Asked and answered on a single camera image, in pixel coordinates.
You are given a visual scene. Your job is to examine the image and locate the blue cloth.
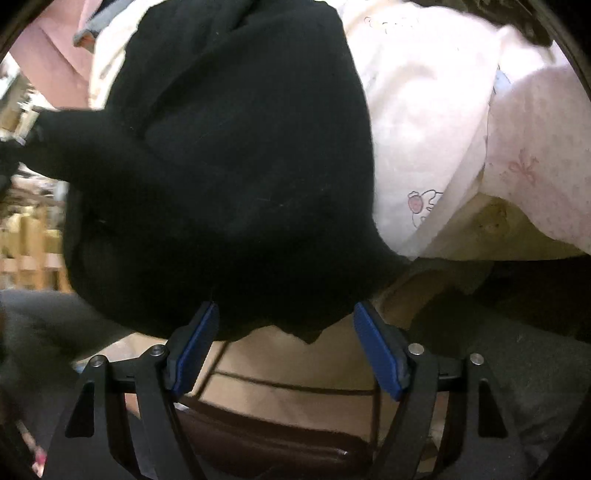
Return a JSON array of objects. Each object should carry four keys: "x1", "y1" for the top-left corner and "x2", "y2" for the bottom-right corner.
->
[{"x1": 74, "y1": 0, "x2": 121, "y2": 47}]

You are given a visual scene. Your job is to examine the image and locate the black pants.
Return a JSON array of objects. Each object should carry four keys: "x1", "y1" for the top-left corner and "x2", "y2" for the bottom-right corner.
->
[{"x1": 34, "y1": 0, "x2": 411, "y2": 344}]

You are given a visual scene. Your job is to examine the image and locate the wooden rack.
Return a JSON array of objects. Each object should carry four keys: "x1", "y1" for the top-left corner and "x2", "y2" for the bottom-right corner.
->
[{"x1": 0, "y1": 65, "x2": 75, "y2": 294}]

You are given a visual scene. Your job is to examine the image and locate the beige and brown bed base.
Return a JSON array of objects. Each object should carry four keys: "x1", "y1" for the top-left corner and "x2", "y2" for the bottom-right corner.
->
[{"x1": 74, "y1": 268, "x2": 462, "y2": 480}]

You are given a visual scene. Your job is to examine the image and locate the white printed blanket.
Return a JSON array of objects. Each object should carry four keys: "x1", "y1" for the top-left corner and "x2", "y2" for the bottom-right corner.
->
[{"x1": 90, "y1": 0, "x2": 502, "y2": 259}]

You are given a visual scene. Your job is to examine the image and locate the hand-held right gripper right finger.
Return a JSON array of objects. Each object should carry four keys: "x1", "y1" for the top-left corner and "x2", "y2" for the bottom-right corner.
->
[{"x1": 353, "y1": 301, "x2": 532, "y2": 480}]

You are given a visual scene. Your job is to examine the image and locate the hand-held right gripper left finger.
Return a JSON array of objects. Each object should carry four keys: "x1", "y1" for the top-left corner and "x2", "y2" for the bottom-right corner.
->
[{"x1": 44, "y1": 301, "x2": 220, "y2": 480}]

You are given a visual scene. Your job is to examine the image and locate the person's grey trousers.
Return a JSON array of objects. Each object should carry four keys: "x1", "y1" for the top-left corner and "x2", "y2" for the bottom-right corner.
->
[{"x1": 0, "y1": 291, "x2": 571, "y2": 480}]

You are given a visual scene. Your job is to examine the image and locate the pink hanging cloth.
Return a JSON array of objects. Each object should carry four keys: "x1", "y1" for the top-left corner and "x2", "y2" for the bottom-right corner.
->
[{"x1": 9, "y1": 0, "x2": 107, "y2": 109}]

